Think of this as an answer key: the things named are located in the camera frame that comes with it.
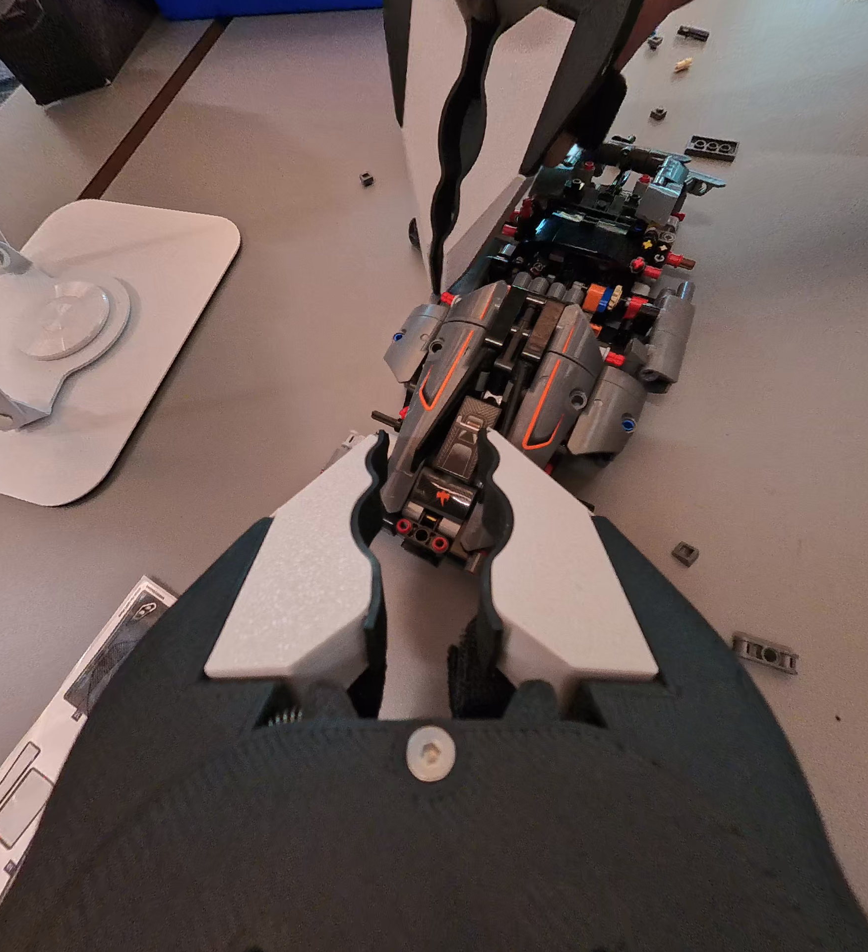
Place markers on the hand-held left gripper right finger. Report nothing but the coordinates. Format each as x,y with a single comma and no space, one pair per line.
575,595

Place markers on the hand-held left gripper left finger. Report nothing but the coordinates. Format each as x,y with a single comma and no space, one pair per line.
300,595

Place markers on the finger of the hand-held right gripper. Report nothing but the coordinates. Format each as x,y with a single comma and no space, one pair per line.
523,89
423,89

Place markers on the large grey lego vehicle model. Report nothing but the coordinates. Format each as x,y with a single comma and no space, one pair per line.
523,357

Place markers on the grey lego cylinder assembly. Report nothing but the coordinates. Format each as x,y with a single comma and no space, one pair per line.
668,335

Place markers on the small black lego piece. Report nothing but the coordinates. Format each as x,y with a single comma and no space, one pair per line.
693,32

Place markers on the small grey lego piece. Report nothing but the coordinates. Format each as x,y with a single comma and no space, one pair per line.
685,554

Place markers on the black lego plate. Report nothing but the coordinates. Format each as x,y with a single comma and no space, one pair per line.
711,147

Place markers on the short grey lego beam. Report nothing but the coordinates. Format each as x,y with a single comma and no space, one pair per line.
765,653

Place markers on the lego sticker sheet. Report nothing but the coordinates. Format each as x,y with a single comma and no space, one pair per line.
25,781

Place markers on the dark lego set box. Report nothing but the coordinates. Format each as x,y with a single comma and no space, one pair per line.
69,44

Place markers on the person's right hand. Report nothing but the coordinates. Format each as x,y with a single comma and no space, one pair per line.
661,22

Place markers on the blue plastic bin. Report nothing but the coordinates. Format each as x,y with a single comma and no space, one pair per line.
255,6

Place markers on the white flat board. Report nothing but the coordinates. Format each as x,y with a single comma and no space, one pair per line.
166,260

